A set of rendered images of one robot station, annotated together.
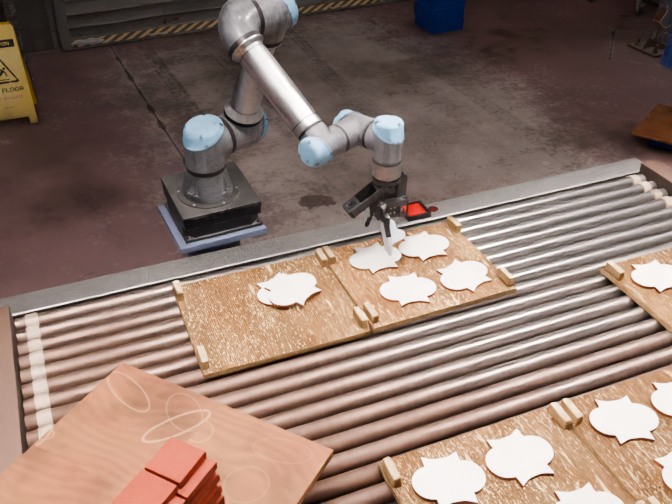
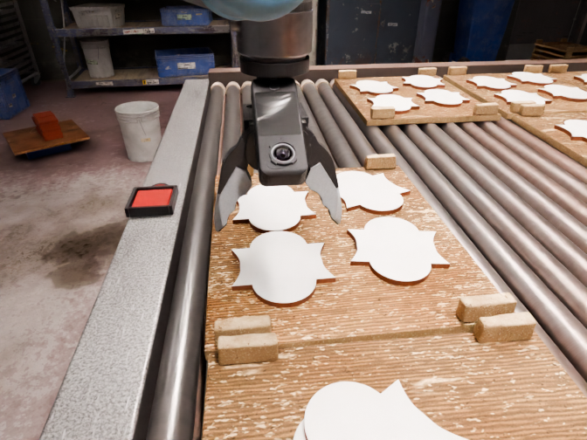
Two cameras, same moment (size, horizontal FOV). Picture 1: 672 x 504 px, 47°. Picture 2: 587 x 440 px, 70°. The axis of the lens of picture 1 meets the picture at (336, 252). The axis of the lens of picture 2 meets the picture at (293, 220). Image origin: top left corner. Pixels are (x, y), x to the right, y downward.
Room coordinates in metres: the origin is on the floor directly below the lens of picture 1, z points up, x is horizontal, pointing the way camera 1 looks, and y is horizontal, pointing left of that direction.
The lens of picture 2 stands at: (1.56, 0.30, 1.28)
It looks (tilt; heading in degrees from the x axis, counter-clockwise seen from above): 32 degrees down; 286
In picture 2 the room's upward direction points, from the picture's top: straight up
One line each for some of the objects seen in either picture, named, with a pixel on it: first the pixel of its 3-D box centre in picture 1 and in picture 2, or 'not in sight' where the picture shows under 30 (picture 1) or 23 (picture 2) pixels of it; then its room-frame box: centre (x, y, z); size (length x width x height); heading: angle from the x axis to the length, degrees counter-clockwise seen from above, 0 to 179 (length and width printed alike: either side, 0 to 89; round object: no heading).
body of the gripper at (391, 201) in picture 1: (387, 195); (274, 113); (1.71, -0.13, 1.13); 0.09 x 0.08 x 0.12; 113
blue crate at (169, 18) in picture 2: not in sight; (187, 15); (4.01, -4.18, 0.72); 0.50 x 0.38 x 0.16; 18
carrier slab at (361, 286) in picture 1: (415, 271); (330, 233); (1.65, -0.21, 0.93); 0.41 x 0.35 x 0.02; 113
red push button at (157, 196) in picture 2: (414, 211); (153, 201); (1.97, -0.24, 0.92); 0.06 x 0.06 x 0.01; 22
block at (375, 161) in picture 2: (505, 275); (380, 161); (1.60, -0.44, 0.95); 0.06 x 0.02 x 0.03; 23
